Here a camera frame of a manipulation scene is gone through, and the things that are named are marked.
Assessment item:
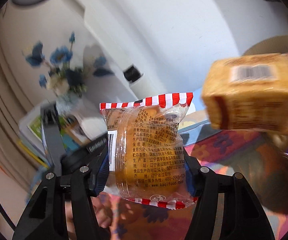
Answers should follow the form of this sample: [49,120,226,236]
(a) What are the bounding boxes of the person's hand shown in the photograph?
[65,194,114,240]

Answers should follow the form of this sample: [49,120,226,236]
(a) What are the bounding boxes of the green grammar book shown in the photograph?
[19,101,66,164]

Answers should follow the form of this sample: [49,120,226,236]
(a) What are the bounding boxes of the amber ribbed glass bowl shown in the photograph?
[243,35,288,214]

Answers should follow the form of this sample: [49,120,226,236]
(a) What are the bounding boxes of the blue white artificial flowers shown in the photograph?
[23,32,114,98]

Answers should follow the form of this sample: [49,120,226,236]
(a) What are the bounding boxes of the floral woven table mat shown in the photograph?
[89,109,288,240]

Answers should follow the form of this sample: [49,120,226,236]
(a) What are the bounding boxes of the small red striped cake packet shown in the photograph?
[100,93,195,210]

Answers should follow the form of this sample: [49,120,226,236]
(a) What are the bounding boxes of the white desk lamp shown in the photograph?
[11,0,160,103]

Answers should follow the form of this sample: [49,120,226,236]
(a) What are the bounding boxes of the brown label cake pack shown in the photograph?
[201,53,288,135]

